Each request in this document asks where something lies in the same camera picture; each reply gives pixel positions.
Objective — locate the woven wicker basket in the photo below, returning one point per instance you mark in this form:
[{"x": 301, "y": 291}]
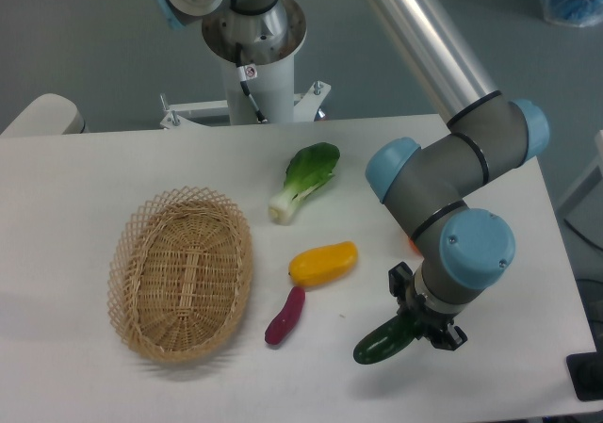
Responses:
[{"x": 181, "y": 275}]

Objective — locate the purple sweet potato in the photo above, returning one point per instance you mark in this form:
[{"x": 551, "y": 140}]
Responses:
[{"x": 287, "y": 319}]

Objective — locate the black device at edge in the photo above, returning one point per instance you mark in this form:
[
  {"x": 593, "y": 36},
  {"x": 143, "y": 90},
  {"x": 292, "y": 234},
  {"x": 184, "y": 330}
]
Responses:
[{"x": 585, "y": 371}]

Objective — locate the white furniture at right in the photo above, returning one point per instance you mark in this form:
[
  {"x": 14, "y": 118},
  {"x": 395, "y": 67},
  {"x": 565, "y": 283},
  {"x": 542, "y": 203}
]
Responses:
[{"x": 585, "y": 183}]

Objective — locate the beige chair backrest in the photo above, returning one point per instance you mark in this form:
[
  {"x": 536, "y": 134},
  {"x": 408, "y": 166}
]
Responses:
[{"x": 48, "y": 115}]

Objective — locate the yellow bell pepper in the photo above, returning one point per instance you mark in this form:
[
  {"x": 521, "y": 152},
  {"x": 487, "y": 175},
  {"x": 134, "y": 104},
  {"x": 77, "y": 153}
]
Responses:
[{"x": 322, "y": 265}]

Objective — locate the green cucumber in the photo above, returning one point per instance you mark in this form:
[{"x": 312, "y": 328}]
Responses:
[{"x": 387, "y": 340}]

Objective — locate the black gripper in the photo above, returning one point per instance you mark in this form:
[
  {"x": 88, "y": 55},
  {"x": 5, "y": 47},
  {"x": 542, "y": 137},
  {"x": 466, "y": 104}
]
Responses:
[{"x": 438, "y": 327}]

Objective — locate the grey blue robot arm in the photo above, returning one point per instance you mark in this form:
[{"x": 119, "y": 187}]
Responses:
[{"x": 464, "y": 250}]

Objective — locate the green bok choy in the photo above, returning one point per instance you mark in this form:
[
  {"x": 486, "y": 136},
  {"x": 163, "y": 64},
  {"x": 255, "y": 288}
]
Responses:
[{"x": 310, "y": 168}]

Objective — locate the orange pumpkin toy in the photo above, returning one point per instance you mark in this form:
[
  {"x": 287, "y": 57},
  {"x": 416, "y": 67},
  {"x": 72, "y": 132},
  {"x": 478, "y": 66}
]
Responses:
[{"x": 413, "y": 246}]

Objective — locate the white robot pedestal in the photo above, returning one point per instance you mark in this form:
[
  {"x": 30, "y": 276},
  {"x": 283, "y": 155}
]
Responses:
[{"x": 256, "y": 54}]

